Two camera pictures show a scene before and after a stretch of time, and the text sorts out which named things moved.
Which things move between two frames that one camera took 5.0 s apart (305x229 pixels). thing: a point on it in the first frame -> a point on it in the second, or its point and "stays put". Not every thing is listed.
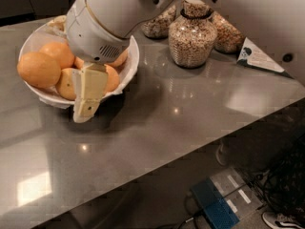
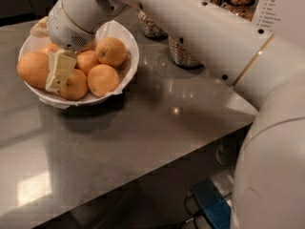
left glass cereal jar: [157, 28] stays put
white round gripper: [88, 38] -> [65, 32]
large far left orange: [38, 71] stays put
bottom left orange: [65, 84] stays put
